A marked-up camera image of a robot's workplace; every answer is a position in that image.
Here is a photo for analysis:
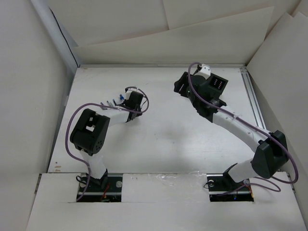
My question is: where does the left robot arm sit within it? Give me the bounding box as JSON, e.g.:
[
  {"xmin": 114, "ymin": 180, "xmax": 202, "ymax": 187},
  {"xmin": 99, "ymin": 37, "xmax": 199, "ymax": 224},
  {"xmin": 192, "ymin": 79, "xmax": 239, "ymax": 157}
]
[{"xmin": 66, "ymin": 87, "xmax": 148, "ymax": 191}]

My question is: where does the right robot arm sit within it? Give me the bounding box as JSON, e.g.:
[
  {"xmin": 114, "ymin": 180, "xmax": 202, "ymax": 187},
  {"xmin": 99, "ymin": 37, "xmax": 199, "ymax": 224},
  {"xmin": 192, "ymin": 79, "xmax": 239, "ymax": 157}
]
[{"xmin": 174, "ymin": 72, "xmax": 291, "ymax": 190}]

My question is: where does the black patterned pen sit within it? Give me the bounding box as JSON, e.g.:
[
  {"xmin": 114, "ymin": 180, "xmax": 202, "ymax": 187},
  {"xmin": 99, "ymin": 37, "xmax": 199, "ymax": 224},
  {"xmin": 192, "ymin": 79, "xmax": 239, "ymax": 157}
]
[{"xmin": 100, "ymin": 103, "xmax": 108, "ymax": 110}]

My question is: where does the black two-compartment organizer box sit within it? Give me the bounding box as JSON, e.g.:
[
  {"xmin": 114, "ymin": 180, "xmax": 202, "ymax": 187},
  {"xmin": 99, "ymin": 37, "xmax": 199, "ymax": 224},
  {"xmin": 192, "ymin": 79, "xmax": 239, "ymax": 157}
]
[{"xmin": 206, "ymin": 74, "xmax": 228, "ymax": 107}]

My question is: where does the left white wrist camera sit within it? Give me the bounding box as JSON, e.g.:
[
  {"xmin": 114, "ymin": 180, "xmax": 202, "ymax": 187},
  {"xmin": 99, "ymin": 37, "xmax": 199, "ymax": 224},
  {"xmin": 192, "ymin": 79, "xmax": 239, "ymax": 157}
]
[{"xmin": 125, "ymin": 88, "xmax": 135, "ymax": 99}]

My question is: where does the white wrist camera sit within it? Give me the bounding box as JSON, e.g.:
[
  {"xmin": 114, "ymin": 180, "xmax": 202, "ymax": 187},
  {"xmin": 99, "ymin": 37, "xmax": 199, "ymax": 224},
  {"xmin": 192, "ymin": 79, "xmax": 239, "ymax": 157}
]
[
  {"xmin": 125, "ymin": 88, "xmax": 135, "ymax": 99},
  {"xmin": 196, "ymin": 64, "xmax": 211, "ymax": 79}
]

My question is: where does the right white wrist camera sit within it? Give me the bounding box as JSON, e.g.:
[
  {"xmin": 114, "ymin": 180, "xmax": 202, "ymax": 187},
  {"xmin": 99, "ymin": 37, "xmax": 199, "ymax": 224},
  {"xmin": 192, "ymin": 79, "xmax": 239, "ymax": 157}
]
[{"xmin": 196, "ymin": 64, "xmax": 211, "ymax": 79}]

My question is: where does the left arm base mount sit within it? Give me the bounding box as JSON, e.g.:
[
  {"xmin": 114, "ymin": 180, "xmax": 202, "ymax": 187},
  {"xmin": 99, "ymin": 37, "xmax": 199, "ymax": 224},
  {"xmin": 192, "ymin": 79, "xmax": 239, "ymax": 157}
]
[{"xmin": 76, "ymin": 174, "xmax": 123, "ymax": 203}]

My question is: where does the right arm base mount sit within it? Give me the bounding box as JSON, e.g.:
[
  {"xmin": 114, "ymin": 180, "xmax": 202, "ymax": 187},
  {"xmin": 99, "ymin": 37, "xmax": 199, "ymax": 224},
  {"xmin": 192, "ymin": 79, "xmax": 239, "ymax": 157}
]
[{"xmin": 204, "ymin": 174, "xmax": 254, "ymax": 202}]

